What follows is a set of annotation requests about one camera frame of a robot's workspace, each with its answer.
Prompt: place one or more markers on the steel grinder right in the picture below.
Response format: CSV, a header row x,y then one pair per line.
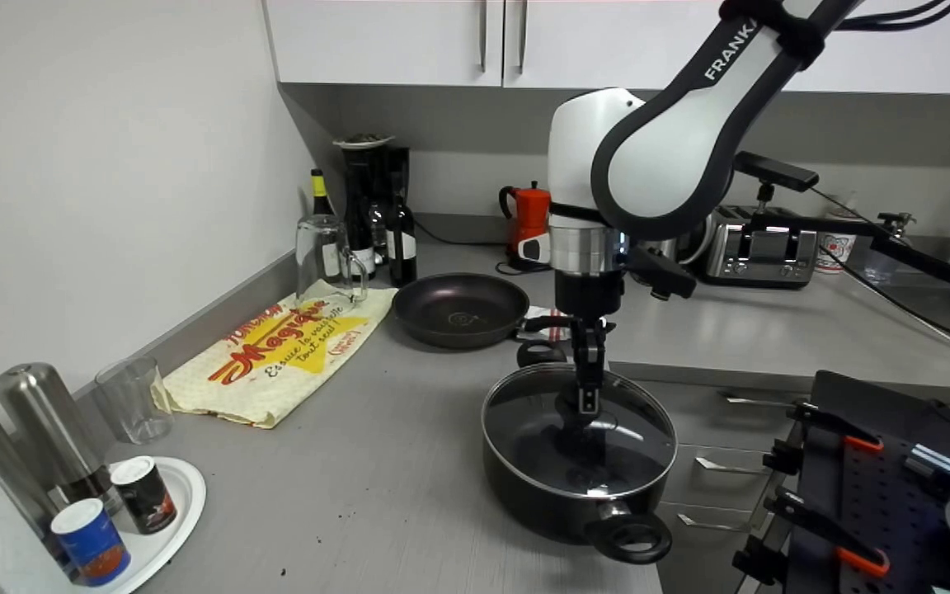
x,y
55,434

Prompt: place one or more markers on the dark small cup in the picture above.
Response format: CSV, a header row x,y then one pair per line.
x,y
143,489

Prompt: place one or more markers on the steel grinder left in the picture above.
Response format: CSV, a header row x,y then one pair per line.
x,y
25,489

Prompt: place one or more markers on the black coffee machine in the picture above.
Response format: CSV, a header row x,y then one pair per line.
x,y
371,179

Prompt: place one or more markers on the yellow red printed towel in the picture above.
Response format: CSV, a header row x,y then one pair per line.
x,y
266,367

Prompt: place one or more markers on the black perforated mounting board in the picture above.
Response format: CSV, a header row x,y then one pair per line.
x,y
895,501

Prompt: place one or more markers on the red moka coffee maker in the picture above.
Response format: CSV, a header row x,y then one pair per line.
x,y
528,215

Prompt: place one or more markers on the dark frying pan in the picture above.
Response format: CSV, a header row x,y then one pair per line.
x,y
461,312

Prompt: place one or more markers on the black cooking pot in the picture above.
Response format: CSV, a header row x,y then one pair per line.
x,y
625,530

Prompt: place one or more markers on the silver toaster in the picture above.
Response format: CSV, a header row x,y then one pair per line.
x,y
747,255

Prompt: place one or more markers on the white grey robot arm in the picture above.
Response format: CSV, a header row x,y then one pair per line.
x,y
625,166

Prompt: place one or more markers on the dark wine bottle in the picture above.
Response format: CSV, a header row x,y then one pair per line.
x,y
322,208

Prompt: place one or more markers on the blue small cup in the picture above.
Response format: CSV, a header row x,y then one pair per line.
x,y
90,544

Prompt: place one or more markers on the white round plate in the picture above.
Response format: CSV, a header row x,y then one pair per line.
x,y
152,553

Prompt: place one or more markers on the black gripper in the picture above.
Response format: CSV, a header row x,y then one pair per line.
x,y
589,301

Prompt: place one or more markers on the small clear glass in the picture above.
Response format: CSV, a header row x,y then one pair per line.
x,y
129,404

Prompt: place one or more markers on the orange black clamp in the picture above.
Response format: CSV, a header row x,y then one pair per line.
x,y
767,566
814,423

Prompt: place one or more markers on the steel grinder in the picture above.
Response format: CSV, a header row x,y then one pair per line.
x,y
55,434
25,489

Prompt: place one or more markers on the clear upturned drinking glass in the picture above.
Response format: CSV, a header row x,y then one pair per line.
x,y
309,270

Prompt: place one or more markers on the glass pot lid black knob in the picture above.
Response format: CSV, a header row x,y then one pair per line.
x,y
532,430

